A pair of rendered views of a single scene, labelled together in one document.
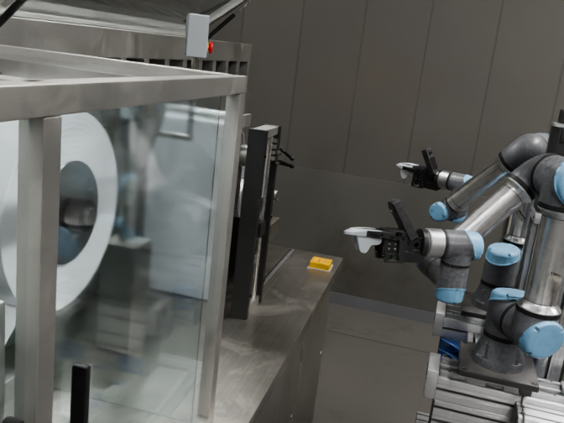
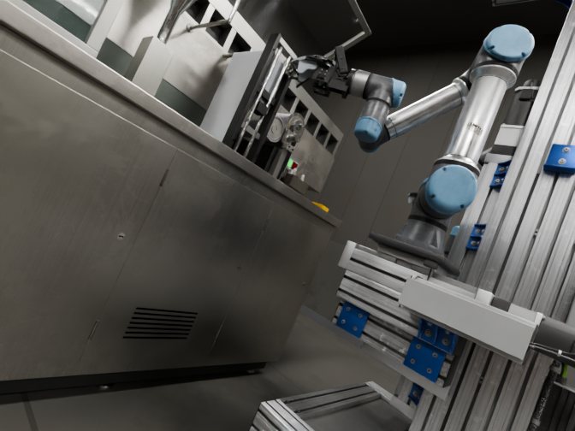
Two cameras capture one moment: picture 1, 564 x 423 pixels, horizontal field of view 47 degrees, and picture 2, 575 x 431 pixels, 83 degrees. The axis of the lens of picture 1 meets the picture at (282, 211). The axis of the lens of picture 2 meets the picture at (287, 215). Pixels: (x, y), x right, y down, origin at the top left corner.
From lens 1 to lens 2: 1.44 m
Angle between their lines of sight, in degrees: 32
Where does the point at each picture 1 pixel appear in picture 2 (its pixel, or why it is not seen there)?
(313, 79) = (391, 206)
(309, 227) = not seen: hidden behind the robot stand
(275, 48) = (374, 186)
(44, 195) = not seen: outside the picture
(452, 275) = (369, 106)
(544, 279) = (462, 130)
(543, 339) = (450, 182)
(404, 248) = (332, 72)
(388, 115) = not seen: hidden behind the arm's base
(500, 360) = (413, 234)
